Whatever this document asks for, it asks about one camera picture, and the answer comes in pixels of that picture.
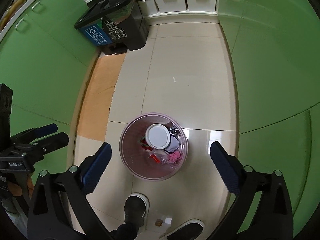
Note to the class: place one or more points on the red paper box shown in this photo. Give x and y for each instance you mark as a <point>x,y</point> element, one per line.
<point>149,150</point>

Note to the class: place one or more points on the black and blue sorting bin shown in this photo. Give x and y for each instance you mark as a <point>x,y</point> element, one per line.
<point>114,26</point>

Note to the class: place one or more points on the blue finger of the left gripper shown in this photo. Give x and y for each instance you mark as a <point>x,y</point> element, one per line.
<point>51,143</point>
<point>43,131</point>

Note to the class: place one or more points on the pink paper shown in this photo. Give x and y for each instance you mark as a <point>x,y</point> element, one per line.
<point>173,157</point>

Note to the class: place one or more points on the person's left black shoe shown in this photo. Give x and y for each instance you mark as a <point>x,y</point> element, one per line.
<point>136,209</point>

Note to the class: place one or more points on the white sock with purple cuff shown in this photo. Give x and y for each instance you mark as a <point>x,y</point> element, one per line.
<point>173,145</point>

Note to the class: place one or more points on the person's left hand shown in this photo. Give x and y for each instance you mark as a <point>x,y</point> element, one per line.
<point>16,190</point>

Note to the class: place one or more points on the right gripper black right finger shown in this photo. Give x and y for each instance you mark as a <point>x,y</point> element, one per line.
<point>228,166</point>

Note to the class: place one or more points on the pink round trash bin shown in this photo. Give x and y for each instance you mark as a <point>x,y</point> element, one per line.
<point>136,159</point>

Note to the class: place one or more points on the clear plastic water bottle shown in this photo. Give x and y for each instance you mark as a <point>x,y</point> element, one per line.
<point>162,156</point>

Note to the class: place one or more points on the white round plastic lid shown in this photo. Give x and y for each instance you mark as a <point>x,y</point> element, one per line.
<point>157,136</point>

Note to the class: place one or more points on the orange floor mat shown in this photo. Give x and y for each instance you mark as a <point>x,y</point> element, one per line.
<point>98,96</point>

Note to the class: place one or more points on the person's right black shoe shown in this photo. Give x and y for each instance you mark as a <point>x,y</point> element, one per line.
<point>189,230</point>

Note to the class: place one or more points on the person's black shoe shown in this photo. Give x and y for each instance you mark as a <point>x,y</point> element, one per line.
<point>189,230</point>
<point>136,209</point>

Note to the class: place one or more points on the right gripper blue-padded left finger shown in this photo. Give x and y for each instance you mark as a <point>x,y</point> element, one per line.
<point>93,167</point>

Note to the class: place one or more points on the white storage drawer box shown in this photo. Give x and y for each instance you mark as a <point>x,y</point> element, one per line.
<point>165,6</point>
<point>201,5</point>

